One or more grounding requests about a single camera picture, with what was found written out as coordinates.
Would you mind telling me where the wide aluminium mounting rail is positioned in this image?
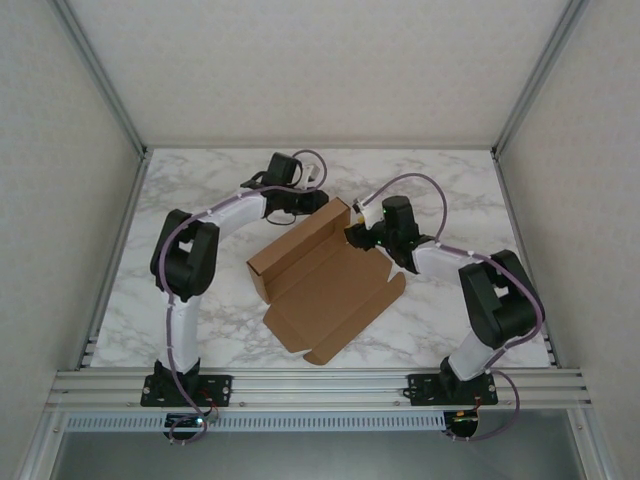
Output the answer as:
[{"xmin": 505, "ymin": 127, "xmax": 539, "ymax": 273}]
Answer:
[{"xmin": 47, "ymin": 368, "xmax": 594, "ymax": 412}]

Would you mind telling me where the small controller board with LED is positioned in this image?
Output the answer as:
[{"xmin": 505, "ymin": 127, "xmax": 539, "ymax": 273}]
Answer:
[
  {"xmin": 447, "ymin": 409, "xmax": 482, "ymax": 437},
  {"xmin": 164, "ymin": 412, "xmax": 211, "ymax": 432}
]

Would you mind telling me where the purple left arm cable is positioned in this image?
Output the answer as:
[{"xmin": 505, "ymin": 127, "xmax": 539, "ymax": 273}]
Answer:
[{"xmin": 149, "ymin": 148, "xmax": 329, "ymax": 446}]

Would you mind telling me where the aluminium frame leg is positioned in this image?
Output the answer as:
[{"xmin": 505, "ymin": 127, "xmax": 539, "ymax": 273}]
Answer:
[
  {"xmin": 567, "ymin": 407, "xmax": 619, "ymax": 480},
  {"xmin": 19, "ymin": 407, "xmax": 69, "ymax": 480}
]

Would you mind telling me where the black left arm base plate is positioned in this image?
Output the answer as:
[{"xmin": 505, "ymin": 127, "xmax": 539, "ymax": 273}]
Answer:
[{"xmin": 139, "ymin": 373, "xmax": 235, "ymax": 409}]

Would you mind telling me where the aluminium frame post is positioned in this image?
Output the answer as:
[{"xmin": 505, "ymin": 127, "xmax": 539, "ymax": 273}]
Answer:
[
  {"xmin": 489, "ymin": 0, "xmax": 591, "ymax": 154},
  {"xmin": 49, "ymin": 0, "xmax": 151, "ymax": 156}
]

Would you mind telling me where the grey slotted cable duct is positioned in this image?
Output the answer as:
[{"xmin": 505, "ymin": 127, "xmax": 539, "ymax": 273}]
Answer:
[{"xmin": 64, "ymin": 412, "xmax": 447, "ymax": 434}]

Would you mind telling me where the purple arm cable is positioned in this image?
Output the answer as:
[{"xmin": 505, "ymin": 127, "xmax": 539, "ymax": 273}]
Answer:
[
  {"xmin": 149, "ymin": 148, "xmax": 329, "ymax": 446},
  {"xmin": 357, "ymin": 172, "xmax": 546, "ymax": 444}
]

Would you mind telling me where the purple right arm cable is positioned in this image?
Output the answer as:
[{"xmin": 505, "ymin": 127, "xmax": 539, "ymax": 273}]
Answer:
[{"xmin": 357, "ymin": 172, "xmax": 546, "ymax": 444}]

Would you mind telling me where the aluminium table side rail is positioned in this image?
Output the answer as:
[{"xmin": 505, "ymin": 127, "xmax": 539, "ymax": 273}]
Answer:
[
  {"xmin": 74, "ymin": 149, "xmax": 154, "ymax": 371},
  {"xmin": 490, "ymin": 148, "xmax": 561, "ymax": 371}
]

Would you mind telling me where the brown cardboard paper box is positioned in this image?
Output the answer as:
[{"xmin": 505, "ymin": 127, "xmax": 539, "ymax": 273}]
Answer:
[{"xmin": 244, "ymin": 196, "xmax": 406, "ymax": 366}]

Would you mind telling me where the thin aluminium table back rail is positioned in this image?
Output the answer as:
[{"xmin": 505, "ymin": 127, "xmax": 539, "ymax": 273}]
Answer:
[{"xmin": 144, "ymin": 143, "xmax": 496, "ymax": 151}]

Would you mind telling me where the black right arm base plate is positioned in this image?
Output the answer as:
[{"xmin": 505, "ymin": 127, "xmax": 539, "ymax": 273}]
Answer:
[{"xmin": 407, "ymin": 372, "xmax": 500, "ymax": 407}]

